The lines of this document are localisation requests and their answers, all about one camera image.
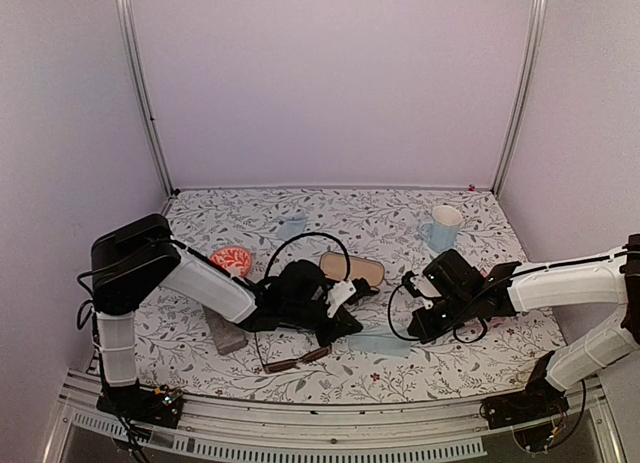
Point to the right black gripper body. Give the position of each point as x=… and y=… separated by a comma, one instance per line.
x=438, y=327

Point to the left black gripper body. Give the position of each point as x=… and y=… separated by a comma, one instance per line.
x=324, y=337

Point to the blue cleaning cloth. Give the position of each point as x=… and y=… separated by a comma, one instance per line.
x=380, y=341

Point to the black glasses case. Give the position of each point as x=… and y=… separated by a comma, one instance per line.
x=335, y=265

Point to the pink sunglasses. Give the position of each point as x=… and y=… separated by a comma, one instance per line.
x=495, y=321

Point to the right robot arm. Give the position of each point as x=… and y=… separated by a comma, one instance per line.
x=456, y=292

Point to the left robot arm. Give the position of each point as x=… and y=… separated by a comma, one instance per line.
x=128, y=264

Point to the brown sunglasses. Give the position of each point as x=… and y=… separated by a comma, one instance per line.
x=290, y=363

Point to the light blue mug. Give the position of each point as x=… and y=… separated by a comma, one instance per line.
x=441, y=228

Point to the grey glasses case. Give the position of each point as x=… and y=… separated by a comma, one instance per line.
x=226, y=336

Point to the red patterned bowl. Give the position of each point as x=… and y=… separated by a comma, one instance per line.
x=235, y=259

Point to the floral tablecloth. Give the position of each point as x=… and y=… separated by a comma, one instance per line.
x=173, y=343

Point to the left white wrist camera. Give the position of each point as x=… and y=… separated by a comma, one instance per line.
x=346, y=291

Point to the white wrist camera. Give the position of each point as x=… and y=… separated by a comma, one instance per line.
x=419, y=286
x=346, y=291

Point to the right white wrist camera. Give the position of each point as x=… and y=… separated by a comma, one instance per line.
x=419, y=286

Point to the front aluminium rail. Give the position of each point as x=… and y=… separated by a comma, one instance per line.
x=227, y=430

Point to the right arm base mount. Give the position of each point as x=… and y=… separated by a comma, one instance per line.
x=538, y=400

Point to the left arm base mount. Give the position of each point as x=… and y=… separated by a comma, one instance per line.
x=161, y=406

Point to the left aluminium frame post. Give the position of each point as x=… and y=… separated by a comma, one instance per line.
x=124, y=10

